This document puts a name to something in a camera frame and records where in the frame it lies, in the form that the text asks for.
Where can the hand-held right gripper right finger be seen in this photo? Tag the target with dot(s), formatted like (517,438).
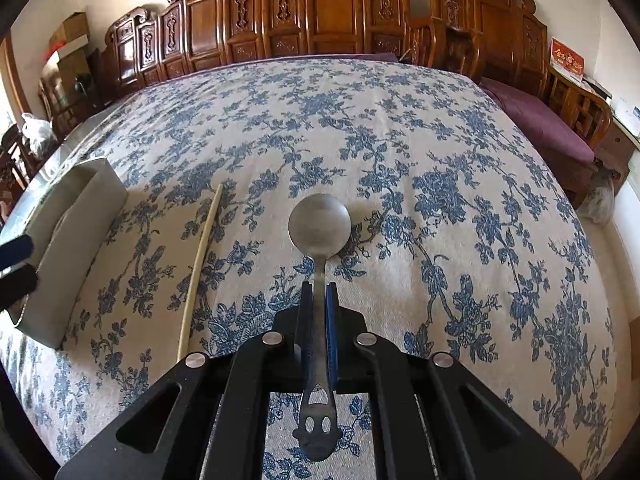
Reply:
(332,340)

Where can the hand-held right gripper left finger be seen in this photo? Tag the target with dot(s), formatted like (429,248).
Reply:
(305,340)

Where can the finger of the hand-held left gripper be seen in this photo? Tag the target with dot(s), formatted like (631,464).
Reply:
(20,287)
(17,252)

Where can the rectangular metal tray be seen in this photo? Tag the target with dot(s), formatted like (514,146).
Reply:
(75,240)

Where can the round steel spoon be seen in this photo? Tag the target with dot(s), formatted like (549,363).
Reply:
(320,225)

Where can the white plastic bag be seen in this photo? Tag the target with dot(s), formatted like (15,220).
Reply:
(36,132)

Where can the dark wooden shelf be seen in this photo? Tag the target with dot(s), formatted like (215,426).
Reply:
(70,90)

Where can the blue floral tablecloth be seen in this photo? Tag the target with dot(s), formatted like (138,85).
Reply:
(400,170)

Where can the cardboard box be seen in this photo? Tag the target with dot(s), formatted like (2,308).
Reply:
(70,30)

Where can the long purple seat cushion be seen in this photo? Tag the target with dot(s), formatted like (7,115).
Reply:
(372,56)

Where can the clear plastic bag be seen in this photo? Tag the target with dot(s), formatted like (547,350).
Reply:
(597,200)

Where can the short purple seat cushion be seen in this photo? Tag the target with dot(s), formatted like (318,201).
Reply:
(540,120)

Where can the long carved wooden sofa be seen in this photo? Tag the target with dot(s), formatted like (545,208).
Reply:
(325,10)

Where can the wooden side table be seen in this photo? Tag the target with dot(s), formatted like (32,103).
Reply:
(615,152)

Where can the short carved wooden sofa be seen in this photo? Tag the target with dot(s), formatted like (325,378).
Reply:
(500,25)

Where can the red desk calendar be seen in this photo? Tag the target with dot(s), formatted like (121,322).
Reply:
(567,60)

